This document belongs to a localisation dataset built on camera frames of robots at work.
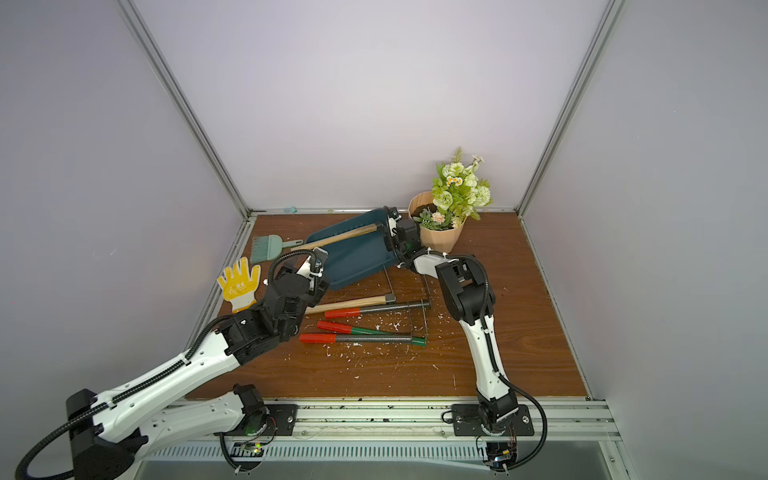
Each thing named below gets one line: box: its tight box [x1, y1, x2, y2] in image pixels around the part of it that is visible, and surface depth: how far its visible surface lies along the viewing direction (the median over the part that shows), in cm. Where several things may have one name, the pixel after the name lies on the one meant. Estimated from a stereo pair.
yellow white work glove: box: [217, 257, 261, 313], surface depth 102 cm
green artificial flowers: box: [412, 146, 493, 231], surface depth 89 cm
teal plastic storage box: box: [306, 208, 398, 291], surface depth 112 cm
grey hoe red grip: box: [324, 302, 432, 319], surface depth 94 cm
